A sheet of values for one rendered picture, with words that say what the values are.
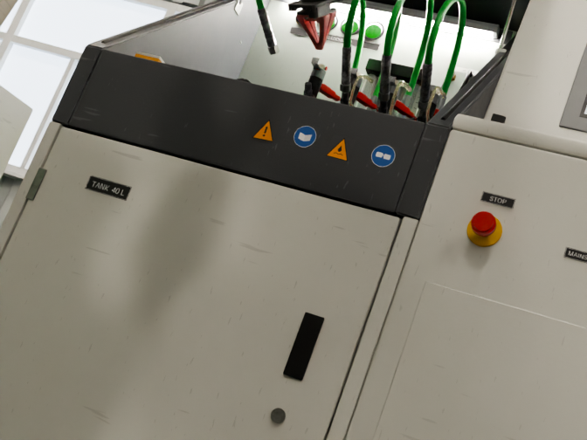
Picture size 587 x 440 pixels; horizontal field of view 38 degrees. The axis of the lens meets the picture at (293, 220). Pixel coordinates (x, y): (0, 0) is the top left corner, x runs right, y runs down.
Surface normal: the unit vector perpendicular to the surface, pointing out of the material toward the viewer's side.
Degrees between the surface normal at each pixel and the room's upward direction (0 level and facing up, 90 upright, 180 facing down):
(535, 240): 90
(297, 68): 90
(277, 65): 90
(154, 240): 90
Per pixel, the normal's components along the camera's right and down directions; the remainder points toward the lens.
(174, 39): 0.91, 0.26
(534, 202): -0.25, -0.33
